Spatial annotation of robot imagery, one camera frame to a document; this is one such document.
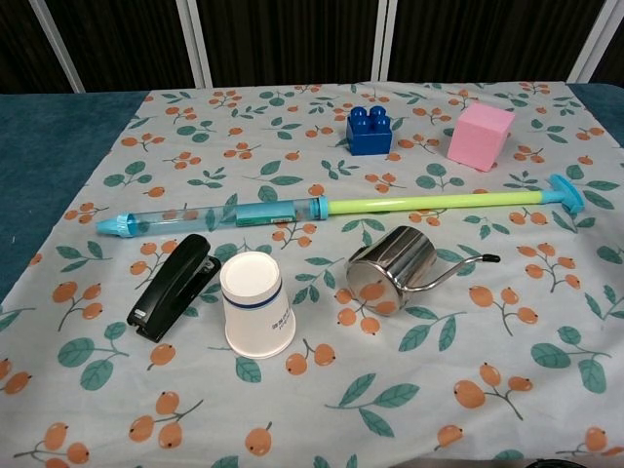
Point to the pink foam cube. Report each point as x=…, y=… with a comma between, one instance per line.
x=475, y=141

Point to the floral print tablecloth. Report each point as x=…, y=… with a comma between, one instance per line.
x=312, y=400

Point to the white paper cup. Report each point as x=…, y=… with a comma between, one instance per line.
x=258, y=312

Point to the clear tube with blue cap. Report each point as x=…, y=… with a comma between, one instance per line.
x=195, y=217

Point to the black stapler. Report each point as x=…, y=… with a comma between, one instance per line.
x=170, y=287

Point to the black folding screen white frame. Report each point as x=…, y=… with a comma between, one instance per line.
x=292, y=39

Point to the teal table cover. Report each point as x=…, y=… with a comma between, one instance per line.
x=49, y=146

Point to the steel long-spout watering pot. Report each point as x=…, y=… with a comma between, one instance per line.
x=395, y=268

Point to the blue toy building brick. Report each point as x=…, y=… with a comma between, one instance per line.
x=369, y=136

